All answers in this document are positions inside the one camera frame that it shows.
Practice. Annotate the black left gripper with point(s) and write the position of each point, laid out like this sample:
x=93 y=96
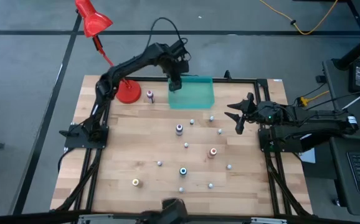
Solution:
x=178 y=67

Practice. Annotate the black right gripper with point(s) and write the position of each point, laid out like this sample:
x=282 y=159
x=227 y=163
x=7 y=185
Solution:
x=265 y=113

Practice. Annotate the large dark red coloring bottle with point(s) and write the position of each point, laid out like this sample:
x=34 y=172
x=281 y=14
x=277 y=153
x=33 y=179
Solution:
x=149 y=95

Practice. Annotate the large purple coloring bottle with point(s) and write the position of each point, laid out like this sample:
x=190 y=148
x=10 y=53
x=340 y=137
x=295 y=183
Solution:
x=179 y=128

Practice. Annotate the large orange-red coloring bottle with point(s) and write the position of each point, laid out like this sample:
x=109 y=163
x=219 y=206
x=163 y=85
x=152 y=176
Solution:
x=212 y=152

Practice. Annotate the large blue coloring bottle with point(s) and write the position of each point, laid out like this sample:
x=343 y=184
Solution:
x=183 y=171

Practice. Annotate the large yellow coloring bottle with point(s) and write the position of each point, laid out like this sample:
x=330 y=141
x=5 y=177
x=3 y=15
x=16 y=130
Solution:
x=135 y=182

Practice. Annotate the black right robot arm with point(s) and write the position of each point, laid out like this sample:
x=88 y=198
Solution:
x=317 y=127

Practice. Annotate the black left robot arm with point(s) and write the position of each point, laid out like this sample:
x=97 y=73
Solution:
x=127 y=63

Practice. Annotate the teal plastic bin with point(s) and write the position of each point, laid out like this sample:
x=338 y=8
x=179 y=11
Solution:
x=195 y=96

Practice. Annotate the red desk lamp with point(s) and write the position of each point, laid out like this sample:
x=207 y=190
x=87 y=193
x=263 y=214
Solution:
x=128 y=91

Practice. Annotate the blurred black object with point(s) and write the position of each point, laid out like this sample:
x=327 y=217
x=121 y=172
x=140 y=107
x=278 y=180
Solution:
x=173 y=211

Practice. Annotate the dark side desk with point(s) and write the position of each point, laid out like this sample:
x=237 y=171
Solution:
x=339 y=186

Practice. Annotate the black stand pole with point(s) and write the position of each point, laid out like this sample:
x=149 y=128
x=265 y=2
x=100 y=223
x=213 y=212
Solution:
x=357 y=51

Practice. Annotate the black aluminium table frame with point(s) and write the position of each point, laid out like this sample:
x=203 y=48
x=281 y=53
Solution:
x=245 y=80

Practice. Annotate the black frame clamp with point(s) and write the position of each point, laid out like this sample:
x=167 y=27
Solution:
x=227 y=74

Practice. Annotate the silver metal bracket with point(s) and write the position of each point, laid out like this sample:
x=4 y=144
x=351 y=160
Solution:
x=92 y=218
x=267 y=220

